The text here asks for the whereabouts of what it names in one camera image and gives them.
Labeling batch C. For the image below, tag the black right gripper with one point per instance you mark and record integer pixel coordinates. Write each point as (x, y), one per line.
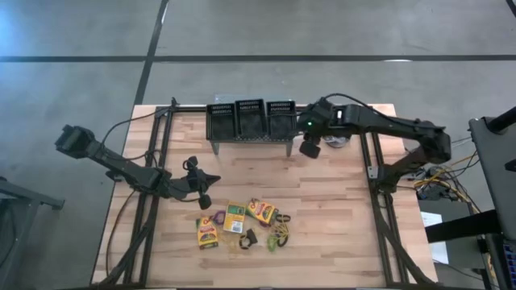
(316, 121)

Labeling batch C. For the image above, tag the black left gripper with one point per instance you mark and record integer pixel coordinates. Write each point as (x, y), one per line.
(191, 185)

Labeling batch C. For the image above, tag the yellow crayon box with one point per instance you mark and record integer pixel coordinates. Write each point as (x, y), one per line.
(262, 210)
(234, 219)
(206, 233)

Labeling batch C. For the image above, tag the yellow rubber band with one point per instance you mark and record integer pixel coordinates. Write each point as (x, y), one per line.
(231, 244)
(278, 235)
(282, 230)

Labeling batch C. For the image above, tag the black binder clip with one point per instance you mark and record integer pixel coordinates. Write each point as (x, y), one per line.
(252, 235)

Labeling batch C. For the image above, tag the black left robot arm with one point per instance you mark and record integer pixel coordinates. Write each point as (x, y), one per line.
(129, 171)

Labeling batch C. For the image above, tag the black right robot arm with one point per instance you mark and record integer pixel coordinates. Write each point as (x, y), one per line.
(395, 125)

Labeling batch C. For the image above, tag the grey metal mesh shelf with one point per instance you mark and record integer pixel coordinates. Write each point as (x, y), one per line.
(215, 148)

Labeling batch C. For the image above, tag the white paper sheet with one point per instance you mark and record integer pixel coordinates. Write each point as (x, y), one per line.
(431, 219)

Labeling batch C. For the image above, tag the grey cabinet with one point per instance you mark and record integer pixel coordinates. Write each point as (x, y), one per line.
(443, 207)

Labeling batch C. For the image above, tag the black flat bar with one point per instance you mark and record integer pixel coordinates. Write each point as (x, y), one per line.
(463, 227)

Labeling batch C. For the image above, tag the grey metal stand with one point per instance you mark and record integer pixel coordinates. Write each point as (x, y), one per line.
(24, 193)

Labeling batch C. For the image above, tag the black pole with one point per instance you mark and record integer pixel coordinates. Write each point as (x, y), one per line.
(504, 121)

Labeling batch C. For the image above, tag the blue keyboard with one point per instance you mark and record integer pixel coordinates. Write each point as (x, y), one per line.
(510, 258)

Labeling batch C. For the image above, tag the black aluminium table frame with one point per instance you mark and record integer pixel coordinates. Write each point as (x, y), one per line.
(193, 108)

